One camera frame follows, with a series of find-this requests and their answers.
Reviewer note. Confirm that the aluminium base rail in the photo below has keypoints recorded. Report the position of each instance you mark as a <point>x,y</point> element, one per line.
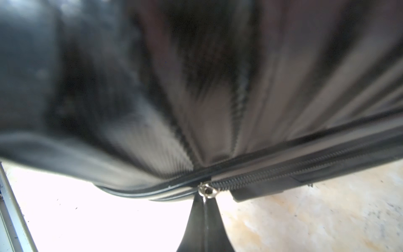
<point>15,235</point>

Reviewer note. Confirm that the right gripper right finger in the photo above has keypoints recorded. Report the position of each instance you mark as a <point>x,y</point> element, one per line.
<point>215,236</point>

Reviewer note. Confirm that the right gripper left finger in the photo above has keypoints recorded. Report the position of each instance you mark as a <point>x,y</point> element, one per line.
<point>194,236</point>

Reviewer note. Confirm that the black ribbed hard-shell suitcase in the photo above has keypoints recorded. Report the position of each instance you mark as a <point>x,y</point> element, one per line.
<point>154,98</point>

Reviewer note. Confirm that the silver zipper pull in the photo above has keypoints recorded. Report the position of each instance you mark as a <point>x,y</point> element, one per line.
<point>207,191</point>

